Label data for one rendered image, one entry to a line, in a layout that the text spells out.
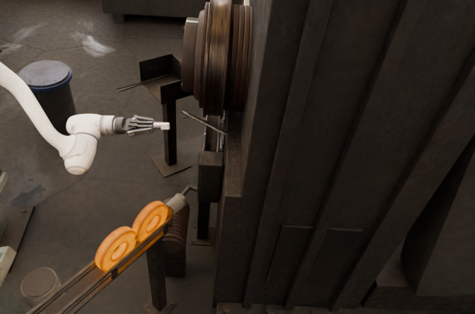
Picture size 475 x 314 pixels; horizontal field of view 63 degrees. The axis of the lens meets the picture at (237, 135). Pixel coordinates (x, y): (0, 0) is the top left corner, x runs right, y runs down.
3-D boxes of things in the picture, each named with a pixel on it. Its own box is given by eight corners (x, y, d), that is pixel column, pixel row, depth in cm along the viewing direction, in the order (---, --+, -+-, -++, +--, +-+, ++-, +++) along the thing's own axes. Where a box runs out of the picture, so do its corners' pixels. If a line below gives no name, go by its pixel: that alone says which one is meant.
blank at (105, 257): (137, 222, 130) (130, 217, 131) (100, 252, 119) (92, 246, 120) (137, 250, 139) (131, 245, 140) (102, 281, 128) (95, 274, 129)
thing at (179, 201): (186, 208, 155) (188, 198, 151) (171, 221, 148) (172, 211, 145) (175, 200, 157) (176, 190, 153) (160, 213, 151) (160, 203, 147)
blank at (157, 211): (169, 197, 141) (162, 192, 142) (137, 222, 130) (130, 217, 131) (167, 225, 150) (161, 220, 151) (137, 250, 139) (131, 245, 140)
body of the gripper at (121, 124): (119, 125, 179) (140, 126, 179) (115, 138, 172) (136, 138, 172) (116, 113, 174) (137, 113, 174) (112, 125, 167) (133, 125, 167)
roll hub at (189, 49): (199, 67, 169) (201, 5, 150) (194, 107, 148) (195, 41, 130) (186, 66, 169) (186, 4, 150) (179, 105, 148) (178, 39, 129)
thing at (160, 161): (174, 143, 272) (172, 53, 224) (192, 167, 257) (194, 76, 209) (147, 153, 262) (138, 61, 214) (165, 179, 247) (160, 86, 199)
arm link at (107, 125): (102, 140, 173) (116, 140, 173) (98, 124, 167) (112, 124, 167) (108, 126, 179) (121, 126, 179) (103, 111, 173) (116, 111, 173)
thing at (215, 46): (222, 75, 183) (230, -26, 152) (218, 143, 148) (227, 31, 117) (208, 73, 183) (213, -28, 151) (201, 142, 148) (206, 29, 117)
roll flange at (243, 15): (243, 76, 184) (255, -23, 152) (244, 145, 149) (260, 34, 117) (222, 75, 183) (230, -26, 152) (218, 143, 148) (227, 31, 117)
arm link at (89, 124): (108, 123, 181) (102, 146, 173) (75, 123, 181) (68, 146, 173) (102, 108, 172) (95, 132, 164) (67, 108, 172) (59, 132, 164)
